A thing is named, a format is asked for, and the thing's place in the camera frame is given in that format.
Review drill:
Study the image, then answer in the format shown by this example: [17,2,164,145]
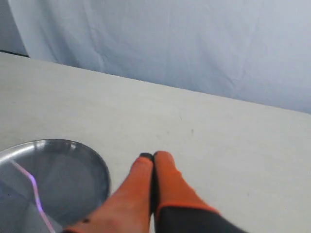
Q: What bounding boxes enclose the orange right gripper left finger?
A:
[63,153,154,233]

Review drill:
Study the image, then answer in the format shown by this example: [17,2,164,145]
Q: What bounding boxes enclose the round stainless steel plate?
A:
[0,139,110,233]

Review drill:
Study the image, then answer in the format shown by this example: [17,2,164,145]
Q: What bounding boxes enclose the white backdrop cloth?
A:
[0,0,311,113]

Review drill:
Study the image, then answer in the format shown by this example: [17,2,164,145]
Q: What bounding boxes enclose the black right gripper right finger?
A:
[153,151,243,233]

